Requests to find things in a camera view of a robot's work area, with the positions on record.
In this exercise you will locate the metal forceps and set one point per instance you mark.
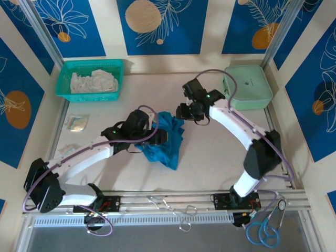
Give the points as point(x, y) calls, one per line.
point(170, 208)
point(156, 204)

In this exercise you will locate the aluminium frame rail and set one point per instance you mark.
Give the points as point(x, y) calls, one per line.
point(136, 199)

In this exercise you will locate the blue t-shirt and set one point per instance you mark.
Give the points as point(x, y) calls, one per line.
point(170, 147)

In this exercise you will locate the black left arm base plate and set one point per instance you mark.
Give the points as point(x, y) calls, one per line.
point(113, 203)

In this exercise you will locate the white t-shirt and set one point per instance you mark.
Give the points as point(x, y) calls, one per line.
point(92, 82)

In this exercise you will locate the mint green lidded box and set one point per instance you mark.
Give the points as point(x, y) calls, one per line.
point(249, 86)

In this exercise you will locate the grey metal panel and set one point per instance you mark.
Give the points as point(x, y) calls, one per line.
point(157, 241)

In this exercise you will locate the teal plastic basket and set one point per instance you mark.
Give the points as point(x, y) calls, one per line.
point(89, 98)

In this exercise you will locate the clear plastic packet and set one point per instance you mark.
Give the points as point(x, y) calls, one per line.
point(77, 123)

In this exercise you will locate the blue stethoscope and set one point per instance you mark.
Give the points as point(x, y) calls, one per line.
point(282, 205)

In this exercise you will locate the aluminium side rail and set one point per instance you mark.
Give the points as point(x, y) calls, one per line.
point(58, 131)
point(270, 118)

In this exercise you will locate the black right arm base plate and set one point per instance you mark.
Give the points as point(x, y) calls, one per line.
point(221, 201)

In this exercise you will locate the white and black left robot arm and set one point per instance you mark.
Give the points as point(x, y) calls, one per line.
point(86, 157)

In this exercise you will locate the aluminium frame post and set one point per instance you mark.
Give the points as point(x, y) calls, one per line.
point(283, 31)
point(42, 31)

